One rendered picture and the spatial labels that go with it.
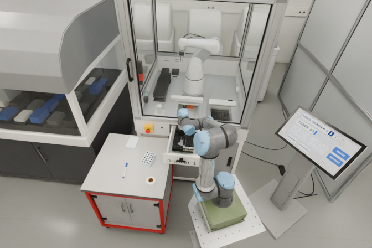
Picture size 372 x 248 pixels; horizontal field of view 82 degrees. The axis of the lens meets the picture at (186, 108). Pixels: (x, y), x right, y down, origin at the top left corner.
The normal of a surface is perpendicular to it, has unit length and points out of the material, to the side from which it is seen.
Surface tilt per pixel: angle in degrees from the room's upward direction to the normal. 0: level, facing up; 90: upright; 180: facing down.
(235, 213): 1
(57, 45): 41
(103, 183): 0
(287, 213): 5
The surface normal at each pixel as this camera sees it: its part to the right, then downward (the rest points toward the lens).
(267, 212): 0.00, -0.76
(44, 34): -0.04, -0.18
